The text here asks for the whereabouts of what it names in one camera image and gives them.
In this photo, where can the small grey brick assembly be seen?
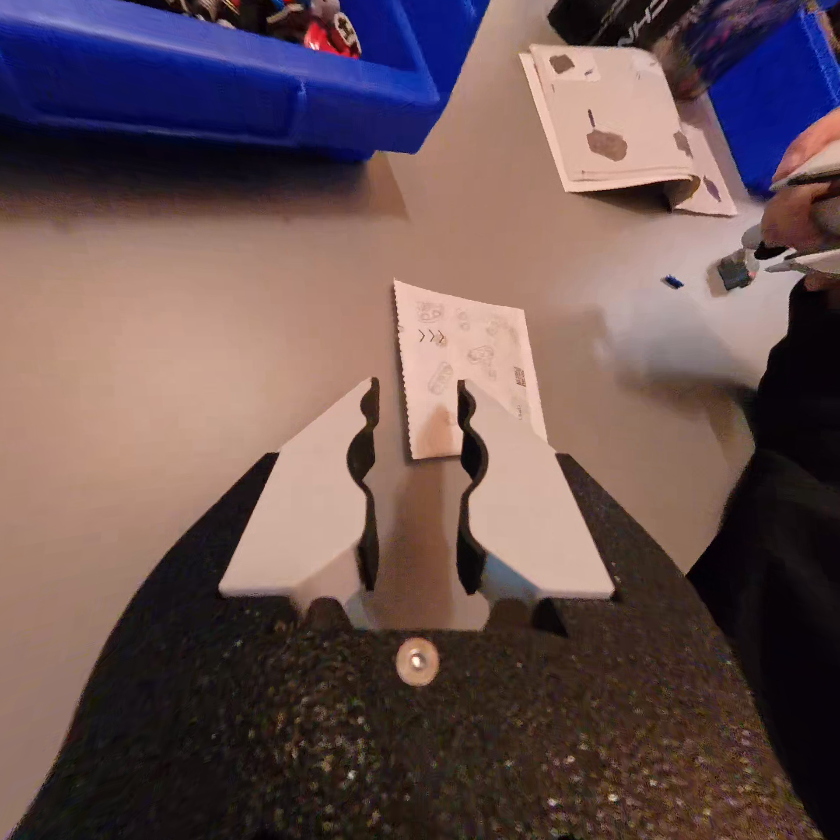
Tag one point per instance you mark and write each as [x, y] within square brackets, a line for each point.
[733, 274]

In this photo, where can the person's right hand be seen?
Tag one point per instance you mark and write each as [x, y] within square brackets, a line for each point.
[794, 216]

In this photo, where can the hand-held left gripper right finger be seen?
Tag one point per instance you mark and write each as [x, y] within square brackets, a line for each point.
[531, 518]

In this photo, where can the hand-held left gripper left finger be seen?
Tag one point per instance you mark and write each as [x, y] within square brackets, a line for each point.
[302, 518]

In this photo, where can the white paper packet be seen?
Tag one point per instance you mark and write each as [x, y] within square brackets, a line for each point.
[459, 315]

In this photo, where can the person's black clothing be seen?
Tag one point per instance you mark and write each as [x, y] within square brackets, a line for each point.
[787, 459]

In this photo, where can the white instruction booklet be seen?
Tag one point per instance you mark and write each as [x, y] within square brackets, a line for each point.
[630, 170]

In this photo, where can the dark toy brick box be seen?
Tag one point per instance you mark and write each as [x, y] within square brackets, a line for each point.
[610, 26]

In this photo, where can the grey desk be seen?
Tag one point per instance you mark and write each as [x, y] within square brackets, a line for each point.
[164, 328]

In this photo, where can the blue plastic bin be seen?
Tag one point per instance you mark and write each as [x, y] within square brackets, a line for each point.
[197, 85]
[774, 98]

